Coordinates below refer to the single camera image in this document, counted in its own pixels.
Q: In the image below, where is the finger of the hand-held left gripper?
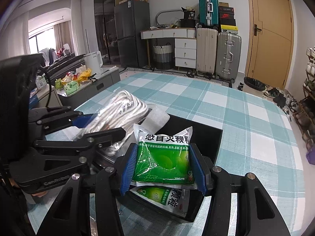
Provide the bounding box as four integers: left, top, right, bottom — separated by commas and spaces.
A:
33, 127, 126, 175
28, 105, 99, 135

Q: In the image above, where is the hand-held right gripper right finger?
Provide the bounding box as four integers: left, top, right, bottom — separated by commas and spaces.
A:
188, 144, 291, 236

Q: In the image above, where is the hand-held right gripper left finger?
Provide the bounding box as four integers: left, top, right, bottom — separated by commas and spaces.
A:
37, 144, 138, 236

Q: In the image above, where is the black cardboard box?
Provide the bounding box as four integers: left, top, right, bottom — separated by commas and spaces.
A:
91, 113, 224, 223

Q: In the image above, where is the green medicine packet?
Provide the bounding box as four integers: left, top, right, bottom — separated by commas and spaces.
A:
130, 185, 190, 215
132, 123, 198, 186

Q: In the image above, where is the bagged white rope coil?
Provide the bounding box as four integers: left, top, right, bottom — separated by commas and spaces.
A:
75, 90, 153, 157

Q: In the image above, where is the white foam sheet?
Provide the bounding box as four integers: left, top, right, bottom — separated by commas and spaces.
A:
141, 105, 171, 136

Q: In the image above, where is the person's left hand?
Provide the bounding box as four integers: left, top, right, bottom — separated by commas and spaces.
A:
31, 189, 48, 198

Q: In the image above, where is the white printed carton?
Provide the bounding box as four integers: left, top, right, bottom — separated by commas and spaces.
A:
36, 74, 47, 89

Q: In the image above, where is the green tissue pack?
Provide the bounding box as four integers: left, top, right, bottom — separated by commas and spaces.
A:
63, 81, 81, 95

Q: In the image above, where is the grey side cabinet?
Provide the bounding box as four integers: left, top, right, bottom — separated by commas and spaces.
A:
55, 66, 121, 104

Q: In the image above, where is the yellow plastic bag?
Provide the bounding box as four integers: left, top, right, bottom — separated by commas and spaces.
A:
76, 69, 92, 82

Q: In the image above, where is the teal checked tablecloth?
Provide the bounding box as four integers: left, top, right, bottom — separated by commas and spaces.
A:
27, 71, 307, 236

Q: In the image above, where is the white electric kettle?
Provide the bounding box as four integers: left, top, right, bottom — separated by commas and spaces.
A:
84, 51, 103, 74

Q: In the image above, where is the dark sofa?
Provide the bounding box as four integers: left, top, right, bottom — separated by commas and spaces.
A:
43, 54, 86, 74

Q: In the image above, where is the brown curtain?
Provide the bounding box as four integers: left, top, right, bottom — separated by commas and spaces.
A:
54, 22, 72, 55

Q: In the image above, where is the dark glass cabinet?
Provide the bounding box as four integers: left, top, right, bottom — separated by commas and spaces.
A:
94, 0, 116, 65

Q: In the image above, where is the white curtain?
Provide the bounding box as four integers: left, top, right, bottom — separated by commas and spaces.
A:
70, 0, 83, 56

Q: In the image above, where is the grey refrigerator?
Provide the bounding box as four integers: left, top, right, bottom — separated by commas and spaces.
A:
114, 0, 151, 68

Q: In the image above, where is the woven laundry basket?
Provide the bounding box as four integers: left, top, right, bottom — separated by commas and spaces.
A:
153, 43, 173, 70

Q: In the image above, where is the pile of shoes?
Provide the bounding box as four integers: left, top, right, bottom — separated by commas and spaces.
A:
262, 85, 300, 115

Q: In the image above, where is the purple cloth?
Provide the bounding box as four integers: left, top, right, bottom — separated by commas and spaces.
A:
306, 144, 315, 165

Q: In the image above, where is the silver suitcase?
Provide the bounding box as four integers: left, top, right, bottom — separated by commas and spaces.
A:
215, 32, 243, 80

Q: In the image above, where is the beige suitcase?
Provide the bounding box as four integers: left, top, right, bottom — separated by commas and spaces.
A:
195, 28, 219, 76

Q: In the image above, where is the white drawer desk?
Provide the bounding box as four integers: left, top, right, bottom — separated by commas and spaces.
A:
140, 28, 197, 70

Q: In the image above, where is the chrome tube rack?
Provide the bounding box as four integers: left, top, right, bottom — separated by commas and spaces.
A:
156, 9, 183, 29

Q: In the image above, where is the wooden shoe rack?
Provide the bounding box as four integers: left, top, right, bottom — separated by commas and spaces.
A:
299, 45, 315, 148

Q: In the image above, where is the wooden door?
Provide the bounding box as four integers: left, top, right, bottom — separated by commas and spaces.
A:
246, 0, 295, 89

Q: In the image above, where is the black paper bag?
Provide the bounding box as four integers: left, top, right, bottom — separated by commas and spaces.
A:
181, 7, 197, 29

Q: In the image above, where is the black yellow box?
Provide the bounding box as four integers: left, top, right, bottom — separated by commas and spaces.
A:
220, 25, 239, 34

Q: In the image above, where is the teal suitcase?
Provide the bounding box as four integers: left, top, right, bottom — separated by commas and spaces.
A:
198, 0, 220, 29

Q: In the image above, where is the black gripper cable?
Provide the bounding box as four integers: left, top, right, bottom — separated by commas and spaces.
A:
37, 65, 54, 109

